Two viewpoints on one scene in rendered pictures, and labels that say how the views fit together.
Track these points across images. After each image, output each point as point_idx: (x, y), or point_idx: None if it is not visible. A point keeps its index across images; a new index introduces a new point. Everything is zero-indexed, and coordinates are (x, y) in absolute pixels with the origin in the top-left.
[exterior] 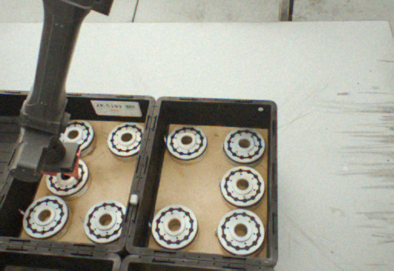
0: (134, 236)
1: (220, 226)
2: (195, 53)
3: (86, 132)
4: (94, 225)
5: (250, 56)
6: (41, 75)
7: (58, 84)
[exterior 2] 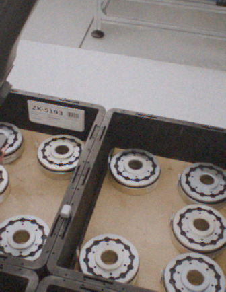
0: (60, 254)
1: (168, 269)
2: (148, 89)
3: (13, 136)
4: (5, 241)
5: (212, 103)
6: (3, 4)
7: (18, 21)
